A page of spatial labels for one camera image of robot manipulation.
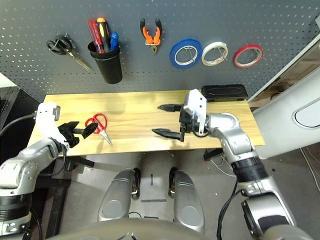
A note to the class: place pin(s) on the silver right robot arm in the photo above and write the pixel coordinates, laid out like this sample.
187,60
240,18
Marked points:
232,140

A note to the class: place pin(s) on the short dark floor tape strip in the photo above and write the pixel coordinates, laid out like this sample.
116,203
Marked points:
151,179

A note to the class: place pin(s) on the white pegboard frame post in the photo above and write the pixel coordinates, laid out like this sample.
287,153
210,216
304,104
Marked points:
281,70

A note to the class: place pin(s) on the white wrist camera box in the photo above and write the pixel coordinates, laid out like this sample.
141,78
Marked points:
46,120
197,105

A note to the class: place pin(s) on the grey perforated pegboard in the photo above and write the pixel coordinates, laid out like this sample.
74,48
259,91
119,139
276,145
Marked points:
175,75

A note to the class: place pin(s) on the grey robot torso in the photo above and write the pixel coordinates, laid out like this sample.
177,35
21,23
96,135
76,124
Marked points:
130,231

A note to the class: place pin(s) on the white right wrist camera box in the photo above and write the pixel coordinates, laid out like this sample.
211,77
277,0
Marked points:
197,105

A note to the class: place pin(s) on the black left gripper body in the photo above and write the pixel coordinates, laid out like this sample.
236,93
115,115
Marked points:
72,140

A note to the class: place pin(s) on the black plastic cup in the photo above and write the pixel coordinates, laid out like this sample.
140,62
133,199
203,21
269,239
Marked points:
110,70

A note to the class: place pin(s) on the orange black needle-nose pliers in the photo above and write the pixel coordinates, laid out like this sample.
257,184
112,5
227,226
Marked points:
150,37

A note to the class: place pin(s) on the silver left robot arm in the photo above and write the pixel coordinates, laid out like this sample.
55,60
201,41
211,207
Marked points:
22,162

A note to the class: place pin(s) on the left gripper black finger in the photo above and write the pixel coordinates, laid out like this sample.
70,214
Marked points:
70,125
90,130

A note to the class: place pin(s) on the red tape roll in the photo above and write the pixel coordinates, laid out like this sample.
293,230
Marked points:
235,58

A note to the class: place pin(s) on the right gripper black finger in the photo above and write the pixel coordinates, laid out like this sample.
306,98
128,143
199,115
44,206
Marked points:
171,108
167,133

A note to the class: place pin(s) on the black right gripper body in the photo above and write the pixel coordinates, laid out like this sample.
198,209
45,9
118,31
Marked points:
188,125

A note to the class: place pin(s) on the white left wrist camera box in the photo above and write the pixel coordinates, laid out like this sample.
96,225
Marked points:
46,120

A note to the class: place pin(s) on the black plastic tool case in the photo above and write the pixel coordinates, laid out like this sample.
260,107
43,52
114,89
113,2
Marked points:
225,92

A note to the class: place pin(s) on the white curved machine housing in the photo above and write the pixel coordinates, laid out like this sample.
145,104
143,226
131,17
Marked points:
280,130

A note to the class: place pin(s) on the silver left robot leg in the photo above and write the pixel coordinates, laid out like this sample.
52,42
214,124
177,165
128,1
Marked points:
115,197

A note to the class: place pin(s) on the blue tape roll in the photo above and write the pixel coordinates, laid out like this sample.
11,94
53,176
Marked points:
173,60

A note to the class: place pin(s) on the black table foot bracket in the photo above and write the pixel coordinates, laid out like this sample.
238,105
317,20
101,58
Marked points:
212,154
85,163

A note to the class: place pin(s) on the silver robot leg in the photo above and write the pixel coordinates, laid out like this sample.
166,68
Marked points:
115,197
187,200

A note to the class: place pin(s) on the white tape roll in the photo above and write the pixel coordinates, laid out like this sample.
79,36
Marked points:
203,55

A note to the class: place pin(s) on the silver right robot leg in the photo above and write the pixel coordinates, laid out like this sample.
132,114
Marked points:
187,200

